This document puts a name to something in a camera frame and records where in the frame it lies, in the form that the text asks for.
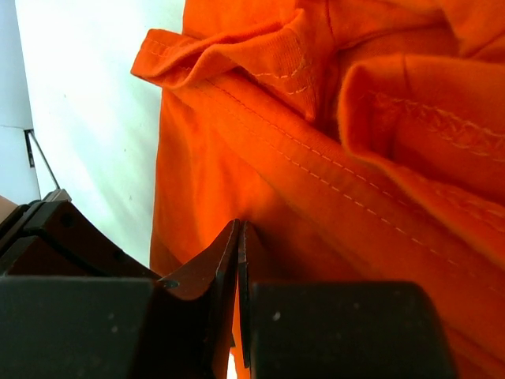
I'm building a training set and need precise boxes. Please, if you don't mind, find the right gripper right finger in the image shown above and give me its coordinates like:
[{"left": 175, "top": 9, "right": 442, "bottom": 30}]
[{"left": 238, "top": 221, "right": 284, "bottom": 369}]

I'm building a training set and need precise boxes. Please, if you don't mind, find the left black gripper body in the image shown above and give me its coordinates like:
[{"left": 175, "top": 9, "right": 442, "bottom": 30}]
[{"left": 1, "top": 200, "right": 158, "bottom": 279}]

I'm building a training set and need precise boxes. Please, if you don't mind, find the orange t shirt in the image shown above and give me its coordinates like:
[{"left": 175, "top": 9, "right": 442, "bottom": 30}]
[{"left": 131, "top": 1, "right": 504, "bottom": 378}]

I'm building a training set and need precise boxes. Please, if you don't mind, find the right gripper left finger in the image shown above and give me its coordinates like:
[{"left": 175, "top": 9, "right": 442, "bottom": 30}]
[{"left": 151, "top": 220, "right": 241, "bottom": 378}]

